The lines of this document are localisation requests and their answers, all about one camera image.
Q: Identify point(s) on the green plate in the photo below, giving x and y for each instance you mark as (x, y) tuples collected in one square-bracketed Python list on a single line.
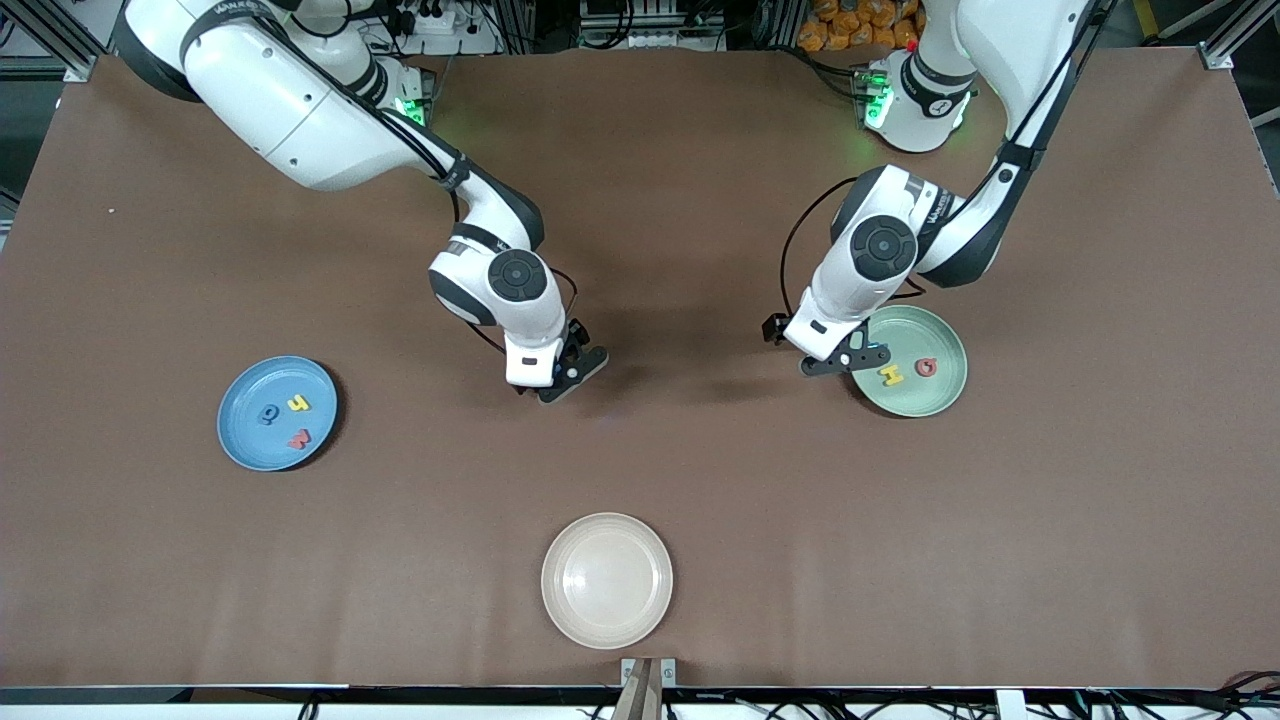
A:
[(925, 395)]

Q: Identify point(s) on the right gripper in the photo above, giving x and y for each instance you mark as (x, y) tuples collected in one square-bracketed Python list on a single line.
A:
[(577, 333)]

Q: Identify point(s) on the white power strip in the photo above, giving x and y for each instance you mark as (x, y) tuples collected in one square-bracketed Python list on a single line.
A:
[(465, 42), (655, 40)]

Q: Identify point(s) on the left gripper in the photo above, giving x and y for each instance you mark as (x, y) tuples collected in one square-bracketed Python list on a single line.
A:
[(774, 328)]

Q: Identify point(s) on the orange items pile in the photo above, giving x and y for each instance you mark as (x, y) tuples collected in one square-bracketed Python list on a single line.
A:
[(830, 30)]

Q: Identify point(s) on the aluminium frame extrusion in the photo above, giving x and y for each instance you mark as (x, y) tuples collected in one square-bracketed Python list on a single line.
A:
[(1218, 58), (80, 68)]

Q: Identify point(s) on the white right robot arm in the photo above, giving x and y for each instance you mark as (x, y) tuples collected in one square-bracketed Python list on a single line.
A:
[(280, 90)]

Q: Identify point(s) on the blue plate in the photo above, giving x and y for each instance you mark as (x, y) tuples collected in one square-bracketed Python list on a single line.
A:
[(250, 440)]

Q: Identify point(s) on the metal mounting bracket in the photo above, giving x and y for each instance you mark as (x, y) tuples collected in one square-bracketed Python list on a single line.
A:
[(648, 690)]

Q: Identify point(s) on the blue lowercase letter a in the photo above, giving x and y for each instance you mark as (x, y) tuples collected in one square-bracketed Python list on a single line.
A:
[(260, 414)]

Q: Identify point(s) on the yellow capital letter H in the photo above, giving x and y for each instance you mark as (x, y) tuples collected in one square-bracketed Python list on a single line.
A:
[(891, 376)]

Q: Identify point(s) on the red capital letter Q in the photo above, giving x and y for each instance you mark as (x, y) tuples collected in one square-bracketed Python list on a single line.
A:
[(919, 370)]

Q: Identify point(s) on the beige plate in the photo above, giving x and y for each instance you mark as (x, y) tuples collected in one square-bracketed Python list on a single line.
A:
[(607, 580)]

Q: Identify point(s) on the yellow lowercase letter h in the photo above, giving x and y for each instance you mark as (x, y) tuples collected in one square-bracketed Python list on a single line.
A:
[(297, 404)]

